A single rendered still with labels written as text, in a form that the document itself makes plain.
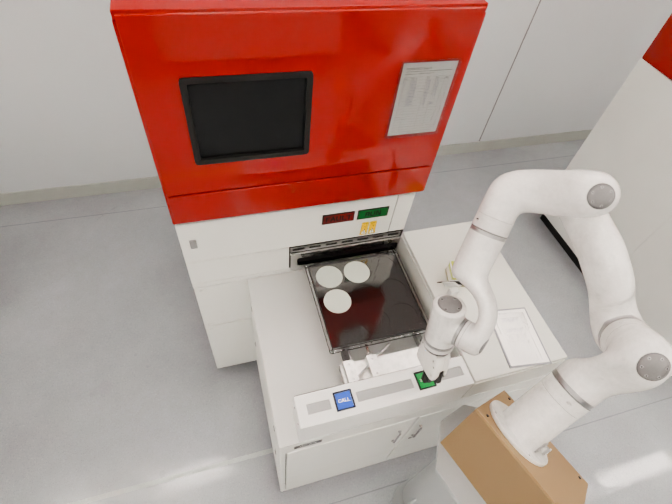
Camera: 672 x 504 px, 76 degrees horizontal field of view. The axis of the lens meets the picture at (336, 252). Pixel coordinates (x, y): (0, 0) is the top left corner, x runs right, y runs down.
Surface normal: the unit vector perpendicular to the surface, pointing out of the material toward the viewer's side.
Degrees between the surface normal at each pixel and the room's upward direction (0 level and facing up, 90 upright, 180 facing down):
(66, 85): 90
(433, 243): 0
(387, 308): 0
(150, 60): 90
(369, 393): 0
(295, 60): 90
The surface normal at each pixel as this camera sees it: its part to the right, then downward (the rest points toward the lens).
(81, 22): 0.27, 0.77
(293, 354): 0.10, -0.62
